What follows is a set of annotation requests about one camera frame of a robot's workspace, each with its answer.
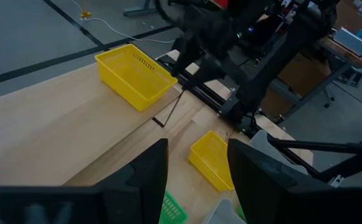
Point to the yellow plastic slotted basket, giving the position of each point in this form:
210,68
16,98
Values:
131,77
210,158

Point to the grey metal desk foot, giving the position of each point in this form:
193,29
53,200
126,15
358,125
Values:
138,11

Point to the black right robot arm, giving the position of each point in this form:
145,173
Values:
293,43

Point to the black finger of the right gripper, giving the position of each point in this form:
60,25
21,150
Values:
210,73
185,56

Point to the white box on desk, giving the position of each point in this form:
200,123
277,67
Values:
352,41

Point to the wooden desk with grey legs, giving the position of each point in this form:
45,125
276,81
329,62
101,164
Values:
345,54

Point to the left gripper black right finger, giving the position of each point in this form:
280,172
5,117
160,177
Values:
261,186

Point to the green plastic slotted basket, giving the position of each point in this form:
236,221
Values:
172,213
240,213

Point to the small yellow floor object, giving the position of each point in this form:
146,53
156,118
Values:
85,14

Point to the black rig frame strut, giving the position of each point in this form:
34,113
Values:
324,146

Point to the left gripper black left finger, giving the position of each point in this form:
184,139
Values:
143,186

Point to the brown cardboard box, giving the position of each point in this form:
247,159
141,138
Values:
302,74

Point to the teal cup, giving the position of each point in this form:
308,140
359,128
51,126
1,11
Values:
360,33

